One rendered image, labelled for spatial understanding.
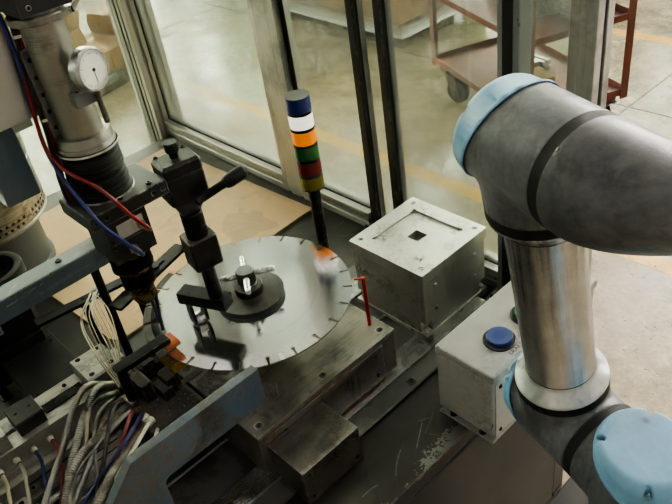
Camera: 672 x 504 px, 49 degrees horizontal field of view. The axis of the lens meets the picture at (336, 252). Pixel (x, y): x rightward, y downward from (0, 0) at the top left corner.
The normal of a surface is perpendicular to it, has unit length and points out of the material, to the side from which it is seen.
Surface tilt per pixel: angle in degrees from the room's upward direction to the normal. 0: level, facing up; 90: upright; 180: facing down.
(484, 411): 90
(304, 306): 0
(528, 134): 44
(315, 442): 0
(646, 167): 39
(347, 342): 0
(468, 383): 90
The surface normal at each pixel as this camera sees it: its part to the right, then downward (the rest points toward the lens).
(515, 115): -0.58, -0.49
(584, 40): -0.72, 0.49
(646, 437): -0.07, -0.72
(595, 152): -0.37, -0.37
